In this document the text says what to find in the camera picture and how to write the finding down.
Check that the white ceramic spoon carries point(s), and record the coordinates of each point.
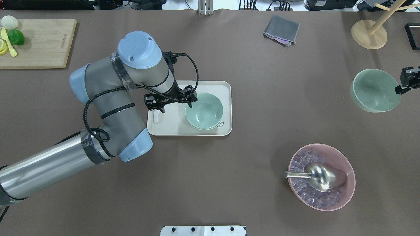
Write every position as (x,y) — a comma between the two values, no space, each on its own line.
(156,115)

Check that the wooden cutting board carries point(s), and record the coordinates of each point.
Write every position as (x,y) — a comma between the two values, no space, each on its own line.
(47,44)

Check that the beige serving tray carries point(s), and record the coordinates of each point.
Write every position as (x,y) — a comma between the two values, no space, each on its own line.
(174,122)

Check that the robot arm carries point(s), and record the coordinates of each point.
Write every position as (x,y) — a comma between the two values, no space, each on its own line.
(113,125)

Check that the white garlic bulb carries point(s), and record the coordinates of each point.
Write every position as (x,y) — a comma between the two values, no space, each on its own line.
(9,22)

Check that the aluminium frame post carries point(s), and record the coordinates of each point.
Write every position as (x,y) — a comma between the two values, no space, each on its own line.
(205,7)

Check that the yellow plastic knife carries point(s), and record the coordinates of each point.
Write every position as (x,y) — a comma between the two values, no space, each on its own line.
(10,47)

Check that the wooden mug tree stand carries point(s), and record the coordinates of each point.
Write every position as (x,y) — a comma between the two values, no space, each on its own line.
(371,34)

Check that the lemon slice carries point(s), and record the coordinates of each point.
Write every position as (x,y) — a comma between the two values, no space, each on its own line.
(3,47)

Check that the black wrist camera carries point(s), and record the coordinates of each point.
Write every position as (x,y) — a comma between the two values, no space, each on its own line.
(170,60)

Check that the green lime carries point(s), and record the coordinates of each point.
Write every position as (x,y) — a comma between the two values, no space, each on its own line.
(16,37)

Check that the white camera pole stand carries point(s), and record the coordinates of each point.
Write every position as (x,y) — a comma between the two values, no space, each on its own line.
(204,230)

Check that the metal ice scoop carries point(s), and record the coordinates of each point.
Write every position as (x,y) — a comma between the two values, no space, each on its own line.
(320,176)

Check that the grey folded cloth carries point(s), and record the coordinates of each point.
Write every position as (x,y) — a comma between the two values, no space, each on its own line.
(282,30)

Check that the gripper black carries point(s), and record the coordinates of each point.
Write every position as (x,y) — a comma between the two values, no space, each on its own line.
(173,95)
(408,77)

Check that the green bowl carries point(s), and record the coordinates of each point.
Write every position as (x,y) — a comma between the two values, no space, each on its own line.
(202,126)
(373,90)
(207,109)

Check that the pink bowl with ice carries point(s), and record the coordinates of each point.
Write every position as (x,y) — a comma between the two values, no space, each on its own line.
(330,156)

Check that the green bowl on tray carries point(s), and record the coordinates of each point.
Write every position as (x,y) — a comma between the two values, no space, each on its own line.
(202,126)

